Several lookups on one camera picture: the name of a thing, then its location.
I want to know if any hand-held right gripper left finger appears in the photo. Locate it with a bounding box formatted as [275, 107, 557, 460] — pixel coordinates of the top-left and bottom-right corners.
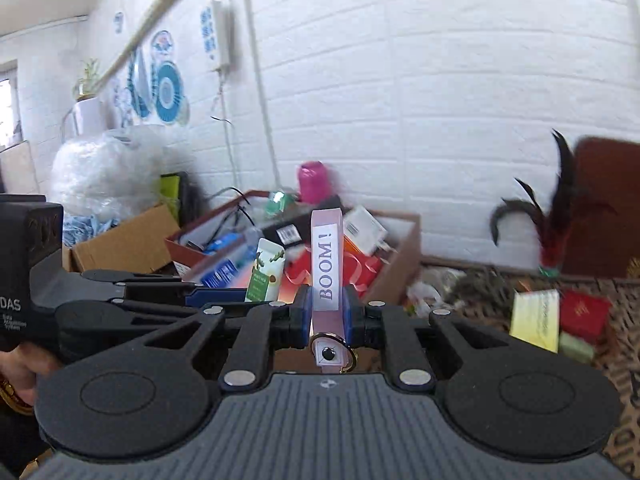
[142, 286, 310, 392]

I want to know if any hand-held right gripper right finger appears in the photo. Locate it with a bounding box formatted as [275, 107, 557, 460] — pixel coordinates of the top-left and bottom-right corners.
[344, 286, 513, 391]

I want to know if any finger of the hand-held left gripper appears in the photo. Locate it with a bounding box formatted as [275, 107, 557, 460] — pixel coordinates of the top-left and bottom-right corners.
[56, 301, 226, 361]
[80, 269, 242, 309]

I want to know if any pink BOOM box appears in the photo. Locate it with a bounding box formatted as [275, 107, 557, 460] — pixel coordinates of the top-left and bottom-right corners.
[306, 207, 359, 376]

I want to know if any brown cardboard box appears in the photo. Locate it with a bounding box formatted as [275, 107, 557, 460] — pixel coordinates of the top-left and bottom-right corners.
[165, 190, 422, 361]

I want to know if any white medicine box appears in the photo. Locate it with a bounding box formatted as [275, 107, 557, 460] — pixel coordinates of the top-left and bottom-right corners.
[342, 205, 390, 257]

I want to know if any black box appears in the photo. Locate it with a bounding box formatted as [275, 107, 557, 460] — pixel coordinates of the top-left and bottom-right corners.
[260, 209, 346, 250]

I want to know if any person's left hand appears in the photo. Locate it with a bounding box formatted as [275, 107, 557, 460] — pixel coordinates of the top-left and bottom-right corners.
[0, 342, 63, 407]

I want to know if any blue and white packet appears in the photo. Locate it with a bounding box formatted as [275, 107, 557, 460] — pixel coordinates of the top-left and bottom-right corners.
[197, 255, 242, 291]

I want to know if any red patterned gift box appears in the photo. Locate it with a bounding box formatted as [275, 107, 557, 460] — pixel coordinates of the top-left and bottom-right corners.
[280, 245, 387, 307]

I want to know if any green tea box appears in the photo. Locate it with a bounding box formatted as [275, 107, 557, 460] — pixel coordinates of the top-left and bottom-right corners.
[245, 239, 287, 303]

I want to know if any blue patterned cloth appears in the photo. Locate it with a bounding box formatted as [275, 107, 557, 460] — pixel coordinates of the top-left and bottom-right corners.
[62, 212, 122, 249]

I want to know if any open empty cardboard box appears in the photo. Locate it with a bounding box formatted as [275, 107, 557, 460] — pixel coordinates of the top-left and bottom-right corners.
[62, 202, 182, 275]

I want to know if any white cloth bundle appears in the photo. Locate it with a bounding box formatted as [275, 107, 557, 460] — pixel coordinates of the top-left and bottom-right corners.
[405, 267, 467, 318]

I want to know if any green paper bag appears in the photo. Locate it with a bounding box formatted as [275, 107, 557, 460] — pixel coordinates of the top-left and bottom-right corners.
[160, 172, 189, 221]

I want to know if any green and white packet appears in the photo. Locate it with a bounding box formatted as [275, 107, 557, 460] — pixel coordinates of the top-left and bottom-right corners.
[265, 191, 297, 218]

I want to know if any clear bubble wrap bag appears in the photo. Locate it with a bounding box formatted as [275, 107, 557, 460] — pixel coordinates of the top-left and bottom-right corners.
[50, 127, 183, 222]

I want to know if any pink plastic bottle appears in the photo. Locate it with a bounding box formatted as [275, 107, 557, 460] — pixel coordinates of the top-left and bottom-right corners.
[298, 161, 332, 205]

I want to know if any white vase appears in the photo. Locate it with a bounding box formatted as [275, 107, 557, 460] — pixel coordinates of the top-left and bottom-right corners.
[72, 97, 108, 137]

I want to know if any window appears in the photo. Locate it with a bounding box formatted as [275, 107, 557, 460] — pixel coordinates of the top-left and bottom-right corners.
[0, 60, 24, 152]

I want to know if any yellow-green box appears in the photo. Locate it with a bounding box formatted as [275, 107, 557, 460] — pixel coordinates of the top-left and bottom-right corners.
[509, 289, 561, 355]

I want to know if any green potted plant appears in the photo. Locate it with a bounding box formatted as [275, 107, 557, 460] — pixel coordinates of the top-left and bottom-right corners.
[72, 57, 102, 102]

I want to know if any black and red feather toy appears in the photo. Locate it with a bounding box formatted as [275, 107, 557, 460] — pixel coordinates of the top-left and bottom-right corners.
[490, 129, 618, 278]

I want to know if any small green box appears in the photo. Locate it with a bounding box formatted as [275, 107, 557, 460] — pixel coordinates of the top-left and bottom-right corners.
[559, 332, 596, 363]

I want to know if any small red box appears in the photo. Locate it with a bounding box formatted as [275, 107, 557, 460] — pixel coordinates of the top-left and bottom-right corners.
[559, 289, 613, 343]

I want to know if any white pipe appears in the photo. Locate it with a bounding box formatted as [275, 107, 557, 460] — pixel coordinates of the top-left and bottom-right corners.
[239, 0, 282, 192]

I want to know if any white power strip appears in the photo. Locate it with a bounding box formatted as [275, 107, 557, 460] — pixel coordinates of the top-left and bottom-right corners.
[210, 0, 233, 72]

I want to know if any printed blanket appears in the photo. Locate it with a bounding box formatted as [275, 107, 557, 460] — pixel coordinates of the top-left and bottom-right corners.
[400, 257, 640, 480]

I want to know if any beige pipe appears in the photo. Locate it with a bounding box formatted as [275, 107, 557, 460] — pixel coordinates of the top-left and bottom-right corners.
[102, 0, 212, 79]

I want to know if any black cable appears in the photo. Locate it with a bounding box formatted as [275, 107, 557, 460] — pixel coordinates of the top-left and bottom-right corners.
[207, 187, 257, 243]

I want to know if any gold bracelet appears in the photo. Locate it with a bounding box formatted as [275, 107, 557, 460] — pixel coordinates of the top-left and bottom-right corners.
[0, 379, 37, 417]

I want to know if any large blue round wall decoration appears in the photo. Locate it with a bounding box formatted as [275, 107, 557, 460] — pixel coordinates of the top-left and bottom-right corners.
[151, 60, 187, 126]

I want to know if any blue fan wall decoration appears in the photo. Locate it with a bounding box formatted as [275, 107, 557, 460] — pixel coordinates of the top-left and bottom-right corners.
[126, 49, 152, 119]

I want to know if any small blue round wall decoration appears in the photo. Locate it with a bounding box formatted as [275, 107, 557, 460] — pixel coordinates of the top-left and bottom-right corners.
[150, 30, 174, 57]

